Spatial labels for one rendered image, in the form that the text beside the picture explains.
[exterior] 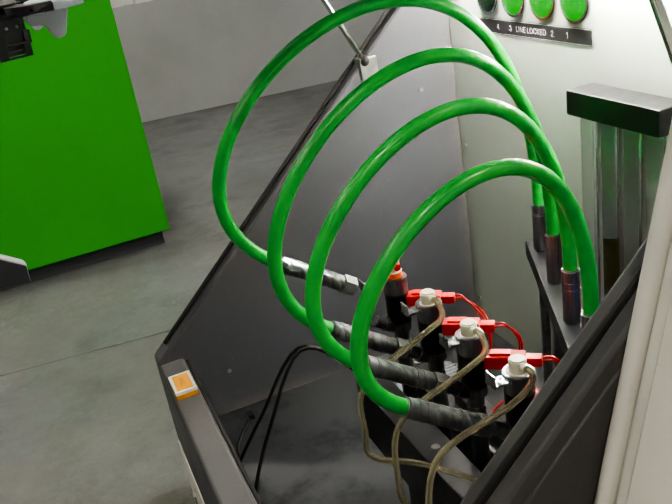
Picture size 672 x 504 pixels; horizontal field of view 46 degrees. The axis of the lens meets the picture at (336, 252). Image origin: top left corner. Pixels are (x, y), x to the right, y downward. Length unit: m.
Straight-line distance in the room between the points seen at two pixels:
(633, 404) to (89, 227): 3.77
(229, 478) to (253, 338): 0.33
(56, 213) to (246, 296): 3.05
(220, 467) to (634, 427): 0.51
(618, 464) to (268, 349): 0.71
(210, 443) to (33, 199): 3.24
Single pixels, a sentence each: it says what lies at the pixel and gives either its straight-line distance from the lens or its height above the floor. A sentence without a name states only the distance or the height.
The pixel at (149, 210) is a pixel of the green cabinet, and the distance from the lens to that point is 4.25.
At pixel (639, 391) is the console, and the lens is 0.61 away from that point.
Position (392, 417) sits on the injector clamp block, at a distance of 0.93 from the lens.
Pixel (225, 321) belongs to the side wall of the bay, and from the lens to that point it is 1.20.
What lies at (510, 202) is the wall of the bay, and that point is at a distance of 1.19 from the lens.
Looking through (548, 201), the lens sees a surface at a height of 1.20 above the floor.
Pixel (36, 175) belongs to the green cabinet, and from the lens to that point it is 4.13.
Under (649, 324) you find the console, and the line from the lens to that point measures 0.59.
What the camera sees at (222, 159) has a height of 1.31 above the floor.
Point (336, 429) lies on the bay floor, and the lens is 1.18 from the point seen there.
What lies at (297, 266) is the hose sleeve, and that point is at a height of 1.18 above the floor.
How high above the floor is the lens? 1.52
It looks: 24 degrees down
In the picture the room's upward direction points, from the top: 10 degrees counter-clockwise
